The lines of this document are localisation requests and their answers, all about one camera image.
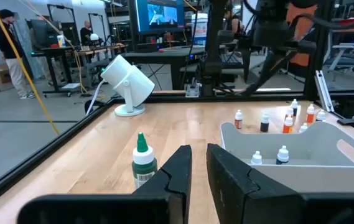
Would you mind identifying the white wipes canister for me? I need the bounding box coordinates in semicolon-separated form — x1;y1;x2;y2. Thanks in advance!
191;12;209;46

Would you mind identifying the cardboard box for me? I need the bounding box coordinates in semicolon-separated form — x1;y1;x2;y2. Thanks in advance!
0;63;12;85

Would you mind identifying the small navy bottle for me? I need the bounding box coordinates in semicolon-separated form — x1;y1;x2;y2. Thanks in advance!
276;145;290;166

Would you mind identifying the large green food coloring bottle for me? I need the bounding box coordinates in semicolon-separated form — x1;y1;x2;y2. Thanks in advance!
131;132;159;190

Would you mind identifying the black desk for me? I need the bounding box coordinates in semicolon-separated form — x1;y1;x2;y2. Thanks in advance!
123;45;207;91

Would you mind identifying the person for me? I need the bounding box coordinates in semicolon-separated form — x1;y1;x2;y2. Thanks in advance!
0;9;37;100
80;20;94;45
225;2;246;35

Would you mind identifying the white plastic bin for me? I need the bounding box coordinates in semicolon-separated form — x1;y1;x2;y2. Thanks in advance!
220;121;354;194

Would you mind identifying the grey office chair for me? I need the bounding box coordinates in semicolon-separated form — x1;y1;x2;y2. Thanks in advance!
323;42;354;75

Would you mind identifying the white lamp cable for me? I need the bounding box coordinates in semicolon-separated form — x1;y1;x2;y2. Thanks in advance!
85;80;106;116

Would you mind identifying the wooden top standing desk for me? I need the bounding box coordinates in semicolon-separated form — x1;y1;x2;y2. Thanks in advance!
30;44;128;98

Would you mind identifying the white spot lamp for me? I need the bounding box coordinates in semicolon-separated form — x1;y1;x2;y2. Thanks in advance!
100;54;156;118

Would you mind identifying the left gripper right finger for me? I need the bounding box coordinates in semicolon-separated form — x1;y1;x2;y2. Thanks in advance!
207;143;354;224

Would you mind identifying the orange panel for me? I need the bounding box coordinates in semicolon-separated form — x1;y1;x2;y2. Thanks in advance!
285;2;319;68

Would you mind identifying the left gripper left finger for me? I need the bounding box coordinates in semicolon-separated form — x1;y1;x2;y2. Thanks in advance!
17;144;193;224

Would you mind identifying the yellow hanging cable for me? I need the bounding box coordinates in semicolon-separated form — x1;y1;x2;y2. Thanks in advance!
0;0;61;136

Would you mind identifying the small brown red bottle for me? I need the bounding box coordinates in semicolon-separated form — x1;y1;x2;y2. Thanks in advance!
234;109;244;130

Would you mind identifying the small black bottle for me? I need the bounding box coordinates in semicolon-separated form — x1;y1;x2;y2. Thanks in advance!
259;112;271;133

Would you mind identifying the large wall monitor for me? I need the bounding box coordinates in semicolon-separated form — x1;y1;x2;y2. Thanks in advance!
134;0;186;34

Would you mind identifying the silver metal bracket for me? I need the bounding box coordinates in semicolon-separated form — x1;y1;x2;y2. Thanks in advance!
315;70;335;113

